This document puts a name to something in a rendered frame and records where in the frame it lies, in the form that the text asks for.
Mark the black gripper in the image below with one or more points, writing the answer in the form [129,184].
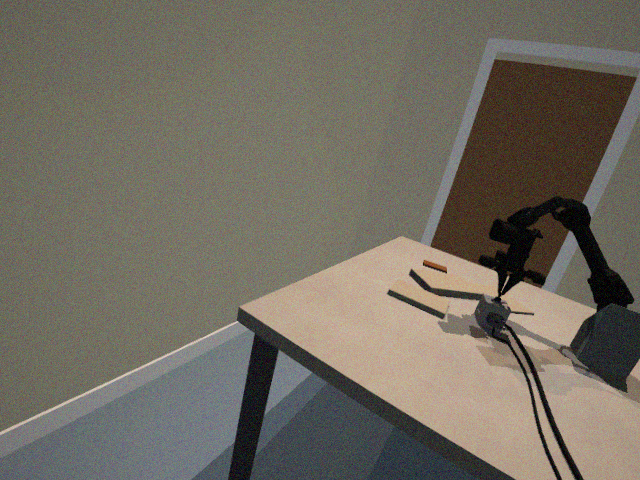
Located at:
[515,258]

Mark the orange rectangular block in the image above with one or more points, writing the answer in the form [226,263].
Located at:
[434,266]

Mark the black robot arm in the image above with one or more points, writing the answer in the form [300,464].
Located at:
[607,285]

